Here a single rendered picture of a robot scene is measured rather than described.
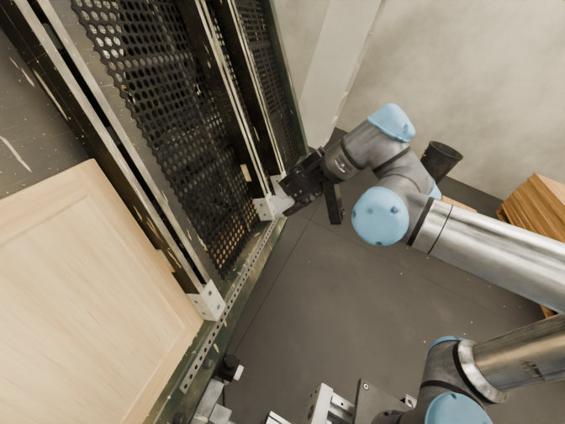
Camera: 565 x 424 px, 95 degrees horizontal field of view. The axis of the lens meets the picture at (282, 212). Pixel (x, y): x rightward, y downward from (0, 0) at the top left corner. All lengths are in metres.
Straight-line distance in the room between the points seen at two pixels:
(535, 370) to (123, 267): 0.83
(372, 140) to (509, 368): 0.48
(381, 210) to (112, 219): 0.57
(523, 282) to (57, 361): 0.74
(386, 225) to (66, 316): 0.60
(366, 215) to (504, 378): 0.44
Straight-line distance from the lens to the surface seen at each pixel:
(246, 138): 1.12
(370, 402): 0.84
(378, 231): 0.37
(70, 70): 0.71
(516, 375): 0.69
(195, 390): 0.93
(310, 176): 0.57
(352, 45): 4.04
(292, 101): 1.87
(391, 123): 0.48
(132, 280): 0.74
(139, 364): 0.81
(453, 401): 0.67
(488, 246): 0.39
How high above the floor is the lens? 1.74
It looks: 39 degrees down
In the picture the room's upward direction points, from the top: 20 degrees clockwise
